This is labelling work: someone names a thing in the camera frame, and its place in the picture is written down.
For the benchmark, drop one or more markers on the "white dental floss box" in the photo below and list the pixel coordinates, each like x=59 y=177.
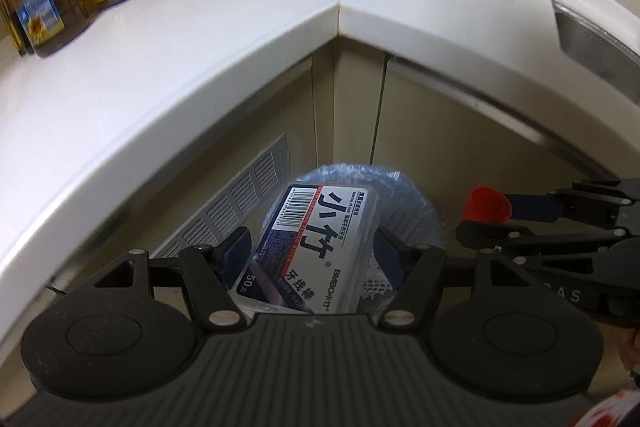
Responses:
x=320 y=247

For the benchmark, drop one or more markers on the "small red plastic cup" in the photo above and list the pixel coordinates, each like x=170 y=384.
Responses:
x=485 y=204

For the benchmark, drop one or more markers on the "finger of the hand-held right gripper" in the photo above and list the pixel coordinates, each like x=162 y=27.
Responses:
x=532 y=207
x=490 y=234

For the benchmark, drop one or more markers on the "dark sauce bottle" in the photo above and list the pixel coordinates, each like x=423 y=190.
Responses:
x=12 y=32

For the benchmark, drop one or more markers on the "white vent grille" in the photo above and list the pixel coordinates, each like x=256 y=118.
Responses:
x=235 y=197

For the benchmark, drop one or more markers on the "beige cabinet door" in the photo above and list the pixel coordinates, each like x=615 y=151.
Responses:
x=450 y=142

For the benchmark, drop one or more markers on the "steel sink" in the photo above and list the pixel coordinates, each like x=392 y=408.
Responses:
x=600 y=47

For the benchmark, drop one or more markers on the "red white cloth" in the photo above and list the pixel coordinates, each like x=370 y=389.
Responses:
x=607 y=412

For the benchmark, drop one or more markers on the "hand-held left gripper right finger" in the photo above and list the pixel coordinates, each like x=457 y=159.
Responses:
x=387 y=257

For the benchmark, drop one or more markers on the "trash bin with blue bag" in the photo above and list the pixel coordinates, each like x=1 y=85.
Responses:
x=410 y=207

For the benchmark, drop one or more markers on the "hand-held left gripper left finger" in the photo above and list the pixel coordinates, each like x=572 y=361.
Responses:
x=234 y=252

